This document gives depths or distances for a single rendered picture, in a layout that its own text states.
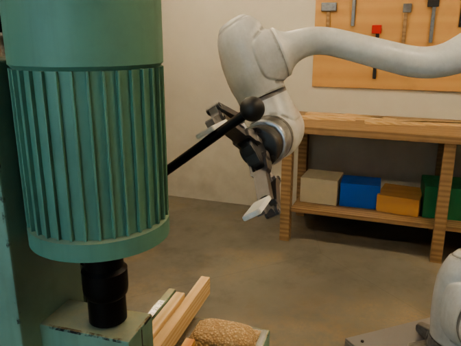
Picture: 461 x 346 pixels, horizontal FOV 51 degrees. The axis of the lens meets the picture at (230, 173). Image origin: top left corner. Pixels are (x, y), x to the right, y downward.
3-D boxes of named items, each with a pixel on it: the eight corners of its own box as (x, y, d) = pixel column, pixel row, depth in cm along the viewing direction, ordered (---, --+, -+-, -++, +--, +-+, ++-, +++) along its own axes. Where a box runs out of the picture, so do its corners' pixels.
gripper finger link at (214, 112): (226, 119, 77) (217, 102, 77) (215, 124, 72) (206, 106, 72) (218, 123, 77) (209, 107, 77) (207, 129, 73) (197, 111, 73)
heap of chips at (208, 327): (250, 358, 85) (250, 344, 85) (184, 345, 89) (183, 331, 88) (261, 331, 93) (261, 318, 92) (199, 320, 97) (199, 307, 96)
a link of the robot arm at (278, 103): (256, 171, 98) (230, 110, 96) (273, 154, 112) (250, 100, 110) (306, 153, 93) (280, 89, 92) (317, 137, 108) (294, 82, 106)
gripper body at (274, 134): (257, 172, 91) (243, 187, 83) (235, 133, 91) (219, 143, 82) (292, 154, 88) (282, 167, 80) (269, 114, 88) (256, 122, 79)
